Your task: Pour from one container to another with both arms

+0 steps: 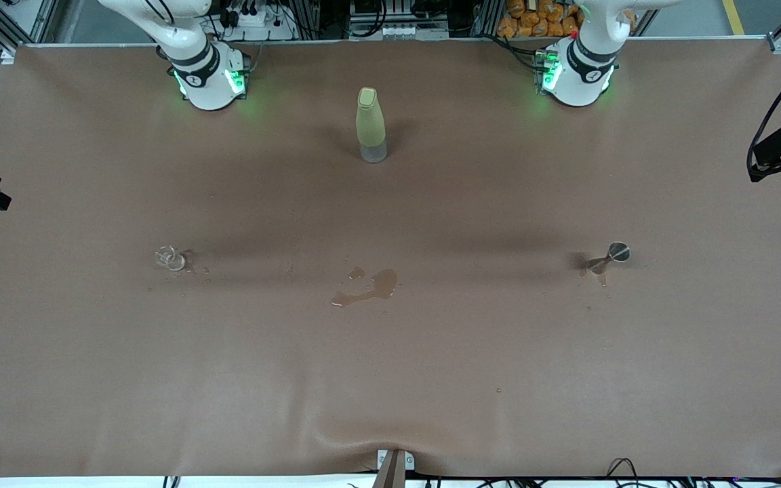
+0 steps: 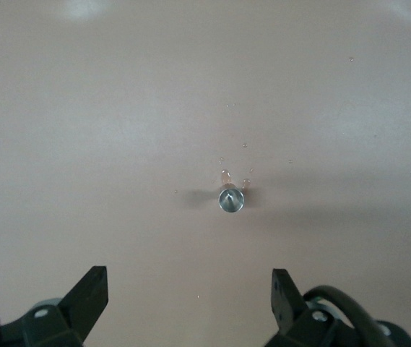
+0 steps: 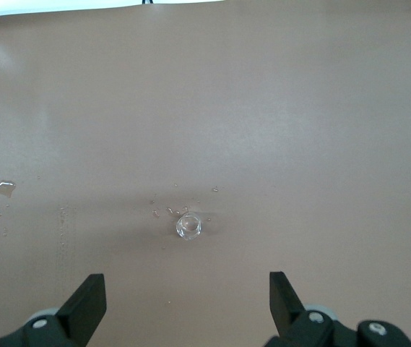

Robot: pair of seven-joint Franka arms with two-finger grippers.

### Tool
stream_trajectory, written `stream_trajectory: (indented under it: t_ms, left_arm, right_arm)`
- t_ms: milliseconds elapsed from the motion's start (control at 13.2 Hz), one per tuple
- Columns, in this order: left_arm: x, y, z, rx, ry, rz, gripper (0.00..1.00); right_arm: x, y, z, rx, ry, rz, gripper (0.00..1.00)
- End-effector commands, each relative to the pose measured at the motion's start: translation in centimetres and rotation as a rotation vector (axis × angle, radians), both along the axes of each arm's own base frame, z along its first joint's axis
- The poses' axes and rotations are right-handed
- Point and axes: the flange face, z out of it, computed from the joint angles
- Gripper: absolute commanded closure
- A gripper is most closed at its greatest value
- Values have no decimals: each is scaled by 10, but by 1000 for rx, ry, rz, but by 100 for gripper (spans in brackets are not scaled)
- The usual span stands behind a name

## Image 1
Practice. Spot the clear wine glass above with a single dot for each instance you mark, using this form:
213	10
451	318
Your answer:
617	253

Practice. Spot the clear glass measuring beaker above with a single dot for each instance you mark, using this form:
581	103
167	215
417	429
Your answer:
173	261

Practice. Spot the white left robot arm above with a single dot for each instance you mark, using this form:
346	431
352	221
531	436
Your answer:
580	81

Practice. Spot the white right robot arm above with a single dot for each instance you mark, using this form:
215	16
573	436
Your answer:
207	88

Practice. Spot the small brown liquid drops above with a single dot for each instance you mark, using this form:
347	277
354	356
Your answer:
602	278
197	271

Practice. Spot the orange snack bags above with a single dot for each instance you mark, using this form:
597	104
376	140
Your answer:
533	24

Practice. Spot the white power strip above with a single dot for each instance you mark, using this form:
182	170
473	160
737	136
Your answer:
255	20

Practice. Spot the green bottle with clear base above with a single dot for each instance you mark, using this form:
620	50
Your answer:
370	125

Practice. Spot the brown liquid puddle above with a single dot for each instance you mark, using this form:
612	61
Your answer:
385	281

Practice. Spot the brown table mat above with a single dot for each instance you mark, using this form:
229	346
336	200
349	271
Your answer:
431	379

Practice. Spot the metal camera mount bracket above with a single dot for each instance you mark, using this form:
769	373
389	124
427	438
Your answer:
390	471

